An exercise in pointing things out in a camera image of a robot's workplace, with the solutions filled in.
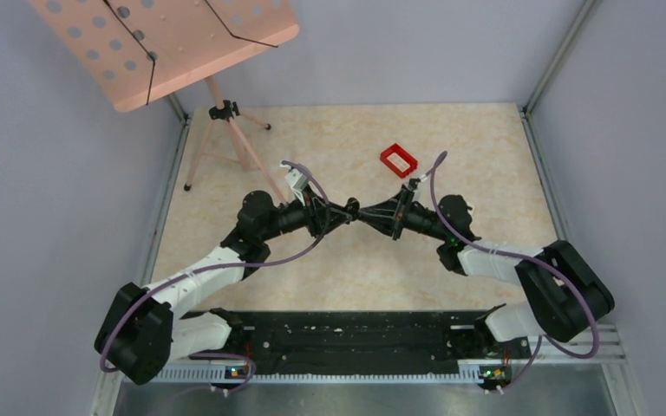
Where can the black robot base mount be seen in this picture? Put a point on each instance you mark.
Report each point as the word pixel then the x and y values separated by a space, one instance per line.
pixel 364 343

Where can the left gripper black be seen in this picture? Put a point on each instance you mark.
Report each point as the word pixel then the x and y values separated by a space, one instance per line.
pixel 323 216

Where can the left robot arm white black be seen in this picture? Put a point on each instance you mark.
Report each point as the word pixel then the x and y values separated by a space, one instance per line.
pixel 148 327

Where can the red plastic tray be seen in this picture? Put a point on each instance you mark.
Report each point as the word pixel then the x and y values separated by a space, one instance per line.
pixel 398 160

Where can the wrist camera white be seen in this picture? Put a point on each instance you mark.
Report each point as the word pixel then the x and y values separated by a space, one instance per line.
pixel 297 178
pixel 415 185

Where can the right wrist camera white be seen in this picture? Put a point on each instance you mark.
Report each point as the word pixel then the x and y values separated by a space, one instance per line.
pixel 415 185

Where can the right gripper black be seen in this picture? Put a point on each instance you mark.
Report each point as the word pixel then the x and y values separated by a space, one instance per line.
pixel 391 214

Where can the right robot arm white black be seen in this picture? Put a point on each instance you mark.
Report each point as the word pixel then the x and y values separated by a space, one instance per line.
pixel 564 295

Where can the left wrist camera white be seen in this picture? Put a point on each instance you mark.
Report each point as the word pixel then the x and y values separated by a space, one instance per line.
pixel 297 178

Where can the pink music stand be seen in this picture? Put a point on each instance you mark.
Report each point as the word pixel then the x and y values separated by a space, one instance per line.
pixel 142 51

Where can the black earbud charging case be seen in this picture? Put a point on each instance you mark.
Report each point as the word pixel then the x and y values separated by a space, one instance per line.
pixel 352 209

